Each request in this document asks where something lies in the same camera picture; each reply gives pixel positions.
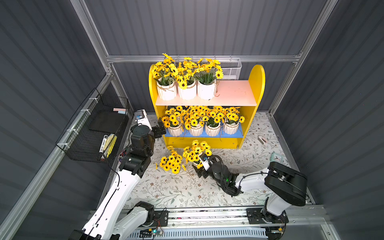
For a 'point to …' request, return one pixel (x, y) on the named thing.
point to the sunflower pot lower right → (231, 124)
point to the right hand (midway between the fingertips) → (200, 159)
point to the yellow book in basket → (109, 144)
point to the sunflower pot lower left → (171, 120)
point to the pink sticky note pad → (117, 109)
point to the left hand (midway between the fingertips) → (149, 120)
